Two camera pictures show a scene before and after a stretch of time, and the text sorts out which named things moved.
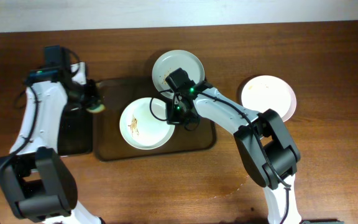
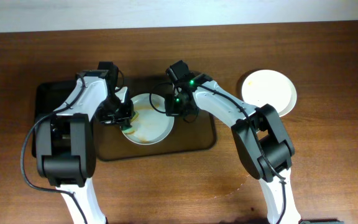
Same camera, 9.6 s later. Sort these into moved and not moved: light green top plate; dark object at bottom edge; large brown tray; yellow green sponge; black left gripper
Moved: light green top plate; black left gripper; yellow green sponge
Not moved: dark object at bottom edge; large brown tray
